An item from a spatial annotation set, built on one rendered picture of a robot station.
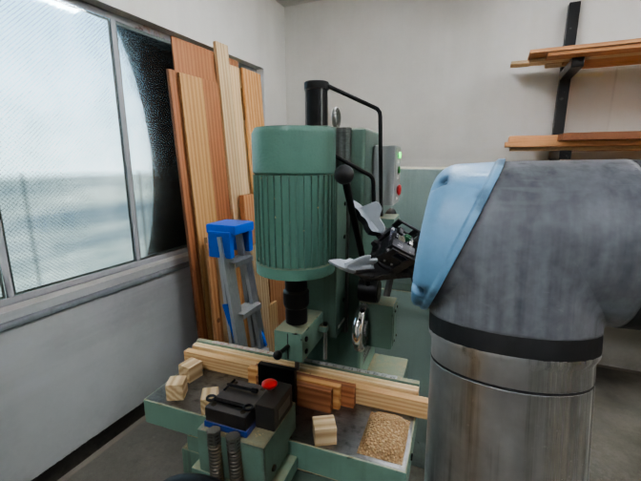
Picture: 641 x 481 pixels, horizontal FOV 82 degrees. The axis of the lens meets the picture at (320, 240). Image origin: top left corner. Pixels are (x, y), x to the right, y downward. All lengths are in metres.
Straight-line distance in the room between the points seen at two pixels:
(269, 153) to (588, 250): 0.58
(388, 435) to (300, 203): 0.48
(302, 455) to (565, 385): 0.62
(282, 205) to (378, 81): 2.53
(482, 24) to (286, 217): 2.60
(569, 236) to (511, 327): 0.06
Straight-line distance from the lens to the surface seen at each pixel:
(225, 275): 1.72
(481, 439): 0.29
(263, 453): 0.74
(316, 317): 0.91
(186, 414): 0.95
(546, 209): 0.26
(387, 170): 1.02
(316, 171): 0.73
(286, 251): 0.74
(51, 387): 2.12
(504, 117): 3.02
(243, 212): 2.51
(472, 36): 3.13
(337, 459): 0.81
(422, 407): 0.88
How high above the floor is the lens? 1.44
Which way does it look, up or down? 12 degrees down
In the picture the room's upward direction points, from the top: straight up
